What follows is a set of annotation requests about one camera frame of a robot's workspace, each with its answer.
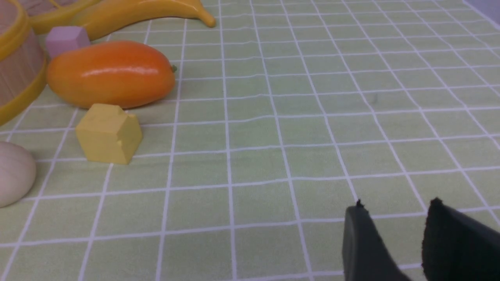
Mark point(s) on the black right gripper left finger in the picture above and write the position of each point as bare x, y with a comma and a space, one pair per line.
364, 254

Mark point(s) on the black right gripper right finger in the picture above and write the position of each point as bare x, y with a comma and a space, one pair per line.
457, 247

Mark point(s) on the white bun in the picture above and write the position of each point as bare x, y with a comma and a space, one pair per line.
17, 173

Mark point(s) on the bamboo steamer tray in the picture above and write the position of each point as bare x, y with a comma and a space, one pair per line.
22, 61

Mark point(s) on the bamboo steamer lid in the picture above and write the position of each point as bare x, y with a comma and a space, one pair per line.
42, 15

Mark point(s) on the green checkered tablecloth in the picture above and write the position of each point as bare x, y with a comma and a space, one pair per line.
284, 114

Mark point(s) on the yellow foam block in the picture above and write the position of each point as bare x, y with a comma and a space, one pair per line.
108, 134

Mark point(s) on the orange toy mango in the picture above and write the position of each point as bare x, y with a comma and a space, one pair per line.
123, 73

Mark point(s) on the yellow toy banana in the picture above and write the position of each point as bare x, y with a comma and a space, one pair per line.
108, 16

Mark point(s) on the pink foam cube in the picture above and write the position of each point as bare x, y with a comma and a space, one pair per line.
65, 38

